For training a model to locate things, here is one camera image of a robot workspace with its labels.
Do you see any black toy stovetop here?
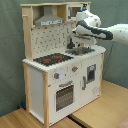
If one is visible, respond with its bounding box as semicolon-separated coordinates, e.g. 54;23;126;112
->
34;53;71;66

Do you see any black toy faucet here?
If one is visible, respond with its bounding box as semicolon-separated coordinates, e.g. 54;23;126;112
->
67;38;75;49

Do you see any left red oven knob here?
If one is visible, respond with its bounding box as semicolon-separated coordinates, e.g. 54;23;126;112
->
54;73;60;79

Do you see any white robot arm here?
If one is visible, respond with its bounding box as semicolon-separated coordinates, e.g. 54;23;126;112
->
75;9;128;45

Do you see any white oven door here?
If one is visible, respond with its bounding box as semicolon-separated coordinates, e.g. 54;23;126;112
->
49;79;80;125

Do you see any right red oven knob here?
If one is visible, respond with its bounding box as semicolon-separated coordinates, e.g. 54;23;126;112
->
72;66;78;72

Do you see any red oven knob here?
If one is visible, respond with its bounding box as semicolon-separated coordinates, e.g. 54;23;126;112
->
72;66;78;72
54;73;60;79

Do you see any toy microwave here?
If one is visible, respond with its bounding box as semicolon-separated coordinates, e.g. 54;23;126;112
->
67;3;83;21

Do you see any grey range hood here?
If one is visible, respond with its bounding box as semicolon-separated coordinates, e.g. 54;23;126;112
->
35;6;64;27

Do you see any grey toy sink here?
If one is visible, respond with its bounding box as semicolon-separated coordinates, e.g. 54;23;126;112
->
65;47;95;55

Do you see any wooden toy kitchen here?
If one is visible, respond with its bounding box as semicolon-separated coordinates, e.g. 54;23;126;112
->
22;2;105;127

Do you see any white fridge door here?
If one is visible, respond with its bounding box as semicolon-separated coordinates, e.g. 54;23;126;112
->
80;55;102;105

